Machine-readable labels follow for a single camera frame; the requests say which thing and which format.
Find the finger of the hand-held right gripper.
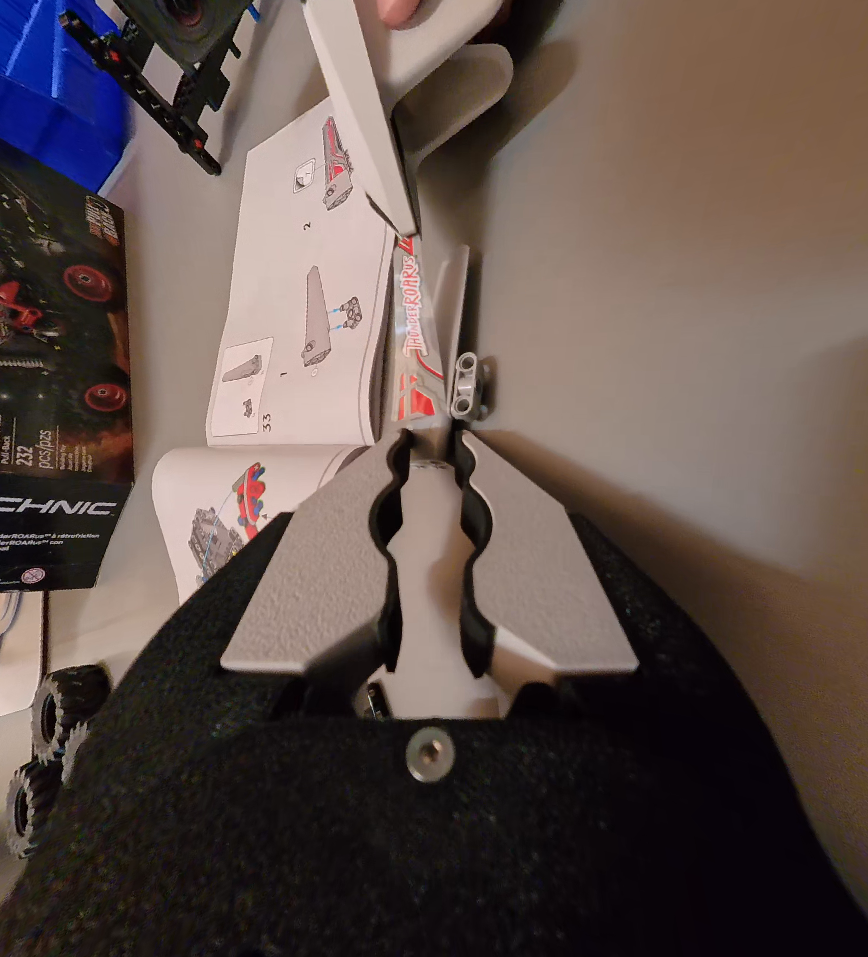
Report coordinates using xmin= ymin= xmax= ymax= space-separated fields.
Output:
xmin=393 ymin=0 xmax=515 ymax=164
xmin=303 ymin=0 xmax=424 ymax=236

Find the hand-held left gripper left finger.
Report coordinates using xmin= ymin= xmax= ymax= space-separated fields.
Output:
xmin=221 ymin=428 xmax=414 ymax=677

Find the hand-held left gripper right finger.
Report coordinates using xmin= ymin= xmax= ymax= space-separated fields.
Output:
xmin=452 ymin=428 xmax=640 ymax=683

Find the grey toy brick panel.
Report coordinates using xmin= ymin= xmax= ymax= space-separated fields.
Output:
xmin=385 ymin=243 xmax=511 ymax=720

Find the small grey connector brick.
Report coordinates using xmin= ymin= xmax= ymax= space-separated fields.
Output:
xmin=449 ymin=351 xmax=496 ymax=420

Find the clear sticker with red print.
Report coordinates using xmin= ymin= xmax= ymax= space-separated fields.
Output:
xmin=388 ymin=234 xmax=466 ymax=433

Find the white desk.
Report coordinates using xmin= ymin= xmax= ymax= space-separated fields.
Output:
xmin=30 ymin=0 xmax=868 ymax=954

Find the open instruction booklet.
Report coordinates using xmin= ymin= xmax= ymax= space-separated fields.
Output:
xmin=151 ymin=96 xmax=399 ymax=608

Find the black toy brick chassis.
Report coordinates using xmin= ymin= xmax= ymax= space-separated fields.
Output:
xmin=60 ymin=0 xmax=257 ymax=177

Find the black knobby toy tyre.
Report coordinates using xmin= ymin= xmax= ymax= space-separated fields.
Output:
xmin=5 ymin=759 xmax=78 ymax=861
xmin=32 ymin=664 xmax=114 ymax=765

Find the blue plastic bin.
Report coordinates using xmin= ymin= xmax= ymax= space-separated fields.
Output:
xmin=0 ymin=0 xmax=136 ymax=197

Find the dark toy set box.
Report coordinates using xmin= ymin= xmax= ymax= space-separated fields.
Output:
xmin=0 ymin=120 xmax=136 ymax=593

